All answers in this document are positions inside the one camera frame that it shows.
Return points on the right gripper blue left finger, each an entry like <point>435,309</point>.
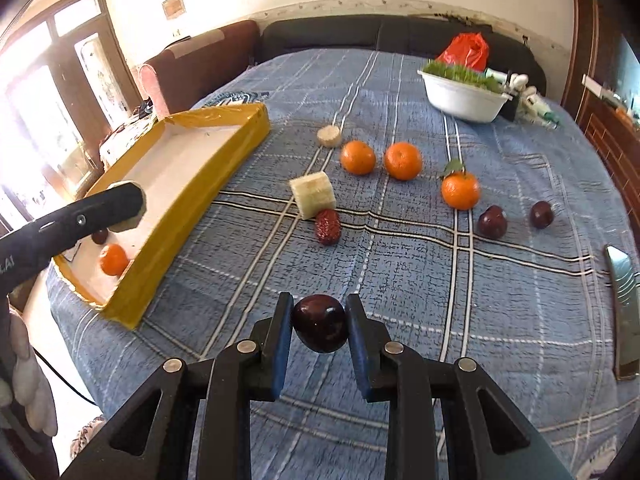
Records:
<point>193,418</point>

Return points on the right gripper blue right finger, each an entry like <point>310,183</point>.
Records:
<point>487,436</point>

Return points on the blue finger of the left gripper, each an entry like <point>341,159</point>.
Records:
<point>61,229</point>

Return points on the large pale sugarcane chunk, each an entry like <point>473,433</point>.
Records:
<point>312,193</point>

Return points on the dark red plum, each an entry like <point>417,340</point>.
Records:
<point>320,322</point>
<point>541,215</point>
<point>492,223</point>

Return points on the red jujube date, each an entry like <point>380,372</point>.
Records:
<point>327,227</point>

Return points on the small pale sugarcane piece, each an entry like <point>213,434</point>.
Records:
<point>330,136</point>

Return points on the leafy orange mandarin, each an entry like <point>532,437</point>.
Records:
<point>460,189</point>

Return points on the white gloved hand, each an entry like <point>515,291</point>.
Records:
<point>28,386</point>

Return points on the yellow cardboard tray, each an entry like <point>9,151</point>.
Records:
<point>181,164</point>

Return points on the maroon armchair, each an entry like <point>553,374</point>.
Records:
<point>191,68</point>

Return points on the black cup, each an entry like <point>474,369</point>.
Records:
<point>510,107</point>

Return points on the white work gloves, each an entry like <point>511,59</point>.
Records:
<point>532,108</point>

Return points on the white bowl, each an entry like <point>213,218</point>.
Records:
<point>463,101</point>

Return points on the black leather sofa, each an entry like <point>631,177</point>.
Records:
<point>422,37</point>

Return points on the green lettuce leaves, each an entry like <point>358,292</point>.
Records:
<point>459,73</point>

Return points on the wooden brick-pattern cabinet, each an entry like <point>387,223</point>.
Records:
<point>593,54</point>

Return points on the red plastic bag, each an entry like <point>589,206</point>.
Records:
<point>469,50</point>

